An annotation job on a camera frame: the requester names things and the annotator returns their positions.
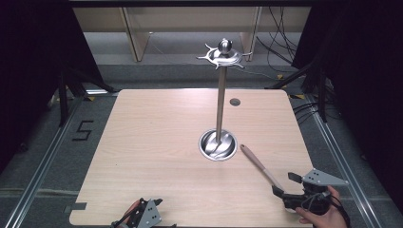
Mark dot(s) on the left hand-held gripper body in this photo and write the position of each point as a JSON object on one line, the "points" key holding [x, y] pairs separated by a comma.
{"points": [[151, 213]]}

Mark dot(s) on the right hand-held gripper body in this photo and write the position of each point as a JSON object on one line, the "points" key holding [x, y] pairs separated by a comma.
{"points": [[318, 179]]}

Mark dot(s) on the steel utensil rack stand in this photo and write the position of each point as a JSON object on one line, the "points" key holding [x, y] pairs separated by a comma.
{"points": [[220, 95]]}

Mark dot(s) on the person's left hand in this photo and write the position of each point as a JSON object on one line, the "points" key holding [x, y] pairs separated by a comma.
{"points": [[130, 211]]}

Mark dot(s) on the person's right hand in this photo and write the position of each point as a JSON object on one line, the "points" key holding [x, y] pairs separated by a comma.
{"points": [[332, 218]]}

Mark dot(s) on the black metal stand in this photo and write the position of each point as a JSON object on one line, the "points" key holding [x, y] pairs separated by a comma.
{"points": [[321, 91], [63, 95]]}

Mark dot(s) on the black curtain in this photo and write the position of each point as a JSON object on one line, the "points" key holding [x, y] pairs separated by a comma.
{"points": [[367, 79], [28, 63]]}

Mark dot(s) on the light wooden desk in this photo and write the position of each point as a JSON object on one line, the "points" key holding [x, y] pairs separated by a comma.
{"points": [[136, 34]]}

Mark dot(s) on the aluminium floor rail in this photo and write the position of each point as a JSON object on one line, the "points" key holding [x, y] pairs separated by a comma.
{"points": [[44, 164], [339, 148]]}

